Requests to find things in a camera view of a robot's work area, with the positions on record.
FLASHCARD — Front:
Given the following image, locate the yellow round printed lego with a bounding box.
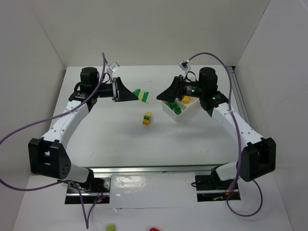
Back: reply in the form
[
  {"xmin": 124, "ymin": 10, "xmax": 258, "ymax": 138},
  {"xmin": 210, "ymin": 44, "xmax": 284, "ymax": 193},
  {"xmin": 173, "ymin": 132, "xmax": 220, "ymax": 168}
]
[{"xmin": 181, "ymin": 96, "xmax": 190, "ymax": 104}]

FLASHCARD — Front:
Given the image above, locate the green lego brick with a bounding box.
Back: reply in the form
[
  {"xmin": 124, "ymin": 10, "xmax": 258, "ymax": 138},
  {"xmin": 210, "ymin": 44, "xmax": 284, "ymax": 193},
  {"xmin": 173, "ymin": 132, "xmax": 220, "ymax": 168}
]
[{"xmin": 171, "ymin": 105, "xmax": 182, "ymax": 115}]

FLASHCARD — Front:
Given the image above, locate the green and cream lego stack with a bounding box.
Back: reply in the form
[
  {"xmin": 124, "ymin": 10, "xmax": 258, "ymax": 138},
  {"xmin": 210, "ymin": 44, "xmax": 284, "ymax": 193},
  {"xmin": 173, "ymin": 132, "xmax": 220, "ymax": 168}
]
[{"xmin": 133, "ymin": 89, "xmax": 149, "ymax": 103}]

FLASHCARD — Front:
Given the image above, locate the white divided plastic container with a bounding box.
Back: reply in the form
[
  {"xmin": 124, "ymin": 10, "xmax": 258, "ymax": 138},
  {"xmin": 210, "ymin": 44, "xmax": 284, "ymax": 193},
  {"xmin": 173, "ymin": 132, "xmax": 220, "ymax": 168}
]
[{"xmin": 160, "ymin": 77, "xmax": 205, "ymax": 123}]

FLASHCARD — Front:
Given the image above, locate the yellow and green lego stack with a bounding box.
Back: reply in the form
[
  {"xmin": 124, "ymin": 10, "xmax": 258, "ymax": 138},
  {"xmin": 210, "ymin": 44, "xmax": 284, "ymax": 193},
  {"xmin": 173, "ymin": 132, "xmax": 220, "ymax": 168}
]
[{"xmin": 142, "ymin": 112, "xmax": 152, "ymax": 125}]

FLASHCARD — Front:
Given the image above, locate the green and cream lego pair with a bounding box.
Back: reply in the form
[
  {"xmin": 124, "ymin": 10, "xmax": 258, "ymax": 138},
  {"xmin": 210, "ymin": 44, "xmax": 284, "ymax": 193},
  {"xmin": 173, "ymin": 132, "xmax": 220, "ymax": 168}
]
[{"xmin": 167, "ymin": 103, "xmax": 177, "ymax": 110}]

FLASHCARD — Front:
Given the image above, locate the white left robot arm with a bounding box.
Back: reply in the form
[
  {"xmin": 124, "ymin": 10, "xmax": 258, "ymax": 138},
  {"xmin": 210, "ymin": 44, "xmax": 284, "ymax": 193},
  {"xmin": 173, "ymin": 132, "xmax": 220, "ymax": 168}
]
[{"xmin": 28, "ymin": 67, "xmax": 138, "ymax": 191}]

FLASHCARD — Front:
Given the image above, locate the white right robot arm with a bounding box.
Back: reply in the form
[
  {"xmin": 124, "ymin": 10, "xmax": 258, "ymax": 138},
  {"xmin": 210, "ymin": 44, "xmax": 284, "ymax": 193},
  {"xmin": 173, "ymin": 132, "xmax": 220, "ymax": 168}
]
[{"xmin": 157, "ymin": 67, "xmax": 276, "ymax": 192}]

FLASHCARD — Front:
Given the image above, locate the lime green block foreground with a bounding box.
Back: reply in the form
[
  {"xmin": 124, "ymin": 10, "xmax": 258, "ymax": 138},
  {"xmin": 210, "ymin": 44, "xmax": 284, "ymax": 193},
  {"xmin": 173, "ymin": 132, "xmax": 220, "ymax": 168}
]
[{"xmin": 106, "ymin": 224, "xmax": 116, "ymax": 231}]

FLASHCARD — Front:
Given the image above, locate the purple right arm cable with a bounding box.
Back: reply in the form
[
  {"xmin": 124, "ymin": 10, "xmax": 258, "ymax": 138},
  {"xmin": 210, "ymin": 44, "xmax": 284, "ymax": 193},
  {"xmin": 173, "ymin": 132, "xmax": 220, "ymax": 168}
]
[{"xmin": 187, "ymin": 51, "xmax": 263, "ymax": 218}]

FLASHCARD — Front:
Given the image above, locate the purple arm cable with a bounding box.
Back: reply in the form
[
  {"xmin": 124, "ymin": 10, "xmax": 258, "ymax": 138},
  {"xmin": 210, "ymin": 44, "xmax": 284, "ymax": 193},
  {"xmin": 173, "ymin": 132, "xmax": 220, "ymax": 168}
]
[
  {"xmin": 0, "ymin": 52, "xmax": 109, "ymax": 229},
  {"xmin": 187, "ymin": 51, "xmax": 263, "ymax": 218}
]

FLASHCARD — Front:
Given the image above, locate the aluminium rail right side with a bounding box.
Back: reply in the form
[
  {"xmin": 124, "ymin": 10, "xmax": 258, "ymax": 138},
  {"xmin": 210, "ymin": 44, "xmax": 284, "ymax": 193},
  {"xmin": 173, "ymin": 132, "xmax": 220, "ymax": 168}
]
[{"xmin": 227, "ymin": 66, "xmax": 250, "ymax": 124}]

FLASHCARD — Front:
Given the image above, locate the aluminium rail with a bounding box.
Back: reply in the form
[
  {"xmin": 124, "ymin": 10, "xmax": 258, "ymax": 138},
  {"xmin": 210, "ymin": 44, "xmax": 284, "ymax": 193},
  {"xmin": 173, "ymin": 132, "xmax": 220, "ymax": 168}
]
[
  {"xmin": 227, "ymin": 66, "xmax": 250, "ymax": 124},
  {"xmin": 88, "ymin": 164, "xmax": 218, "ymax": 175}
]

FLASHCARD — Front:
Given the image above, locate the aluminium rail front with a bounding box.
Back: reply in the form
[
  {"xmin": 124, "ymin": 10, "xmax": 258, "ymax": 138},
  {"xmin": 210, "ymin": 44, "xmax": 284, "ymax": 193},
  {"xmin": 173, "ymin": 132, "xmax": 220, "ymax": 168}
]
[{"xmin": 88, "ymin": 164, "xmax": 218, "ymax": 175}]

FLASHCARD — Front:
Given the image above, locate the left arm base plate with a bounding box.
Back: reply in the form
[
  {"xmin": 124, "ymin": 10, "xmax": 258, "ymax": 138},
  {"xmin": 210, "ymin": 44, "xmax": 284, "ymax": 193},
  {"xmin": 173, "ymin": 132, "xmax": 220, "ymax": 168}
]
[{"xmin": 64, "ymin": 177, "xmax": 111, "ymax": 205}]

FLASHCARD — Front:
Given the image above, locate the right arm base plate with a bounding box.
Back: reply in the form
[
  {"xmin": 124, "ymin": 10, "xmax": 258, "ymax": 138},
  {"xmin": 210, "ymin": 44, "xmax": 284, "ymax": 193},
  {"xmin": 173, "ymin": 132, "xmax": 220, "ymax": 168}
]
[{"xmin": 191, "ymin": 175, "xmax": 241, "ymax": 202}]

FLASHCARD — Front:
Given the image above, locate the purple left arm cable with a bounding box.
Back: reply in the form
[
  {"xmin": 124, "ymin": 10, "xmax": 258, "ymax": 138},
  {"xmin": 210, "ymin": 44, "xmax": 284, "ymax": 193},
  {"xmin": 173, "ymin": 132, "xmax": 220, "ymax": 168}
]
[{"xmin": 0, "ymin": 52, "xmax": 109, "ymax": 229}]

